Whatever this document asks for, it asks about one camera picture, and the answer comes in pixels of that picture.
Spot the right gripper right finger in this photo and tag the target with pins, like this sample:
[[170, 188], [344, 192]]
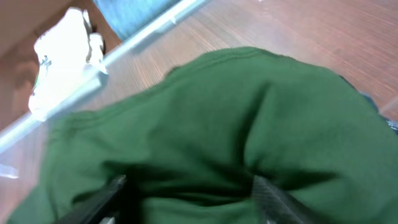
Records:
[[278, 207]]

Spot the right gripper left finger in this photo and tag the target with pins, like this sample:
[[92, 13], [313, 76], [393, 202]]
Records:
[[102, 208]]

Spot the dark green cloth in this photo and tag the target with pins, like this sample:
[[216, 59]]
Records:
[[191, 146]]

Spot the white printed t-shirt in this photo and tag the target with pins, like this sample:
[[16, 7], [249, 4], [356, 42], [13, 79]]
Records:
[[70, 58]]

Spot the blue cloth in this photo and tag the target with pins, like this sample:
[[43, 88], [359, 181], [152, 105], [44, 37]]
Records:
[[127, 17]]

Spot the clear plastic storage bin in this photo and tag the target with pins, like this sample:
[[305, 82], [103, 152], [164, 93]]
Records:
[[24, 125]]

